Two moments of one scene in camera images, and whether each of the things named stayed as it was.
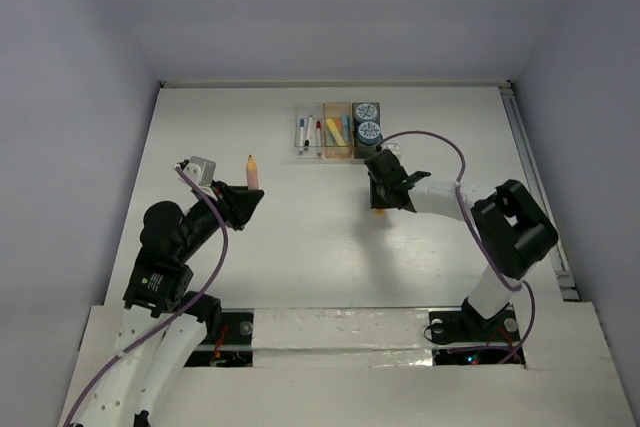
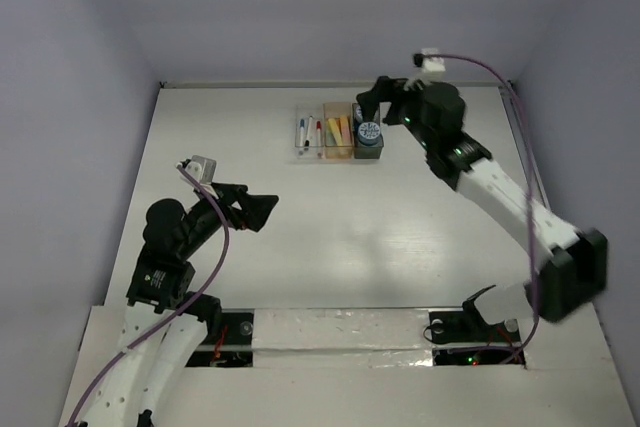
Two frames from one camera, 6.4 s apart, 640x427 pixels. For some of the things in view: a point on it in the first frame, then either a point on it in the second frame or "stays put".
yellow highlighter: [335, 133] stays put
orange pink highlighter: [252, 174] → [347, 137]
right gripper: [376, 200] → [385, 90]
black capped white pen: [306, 142] stays put
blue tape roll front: [368, 133] stays put
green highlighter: [329, 139] stays put
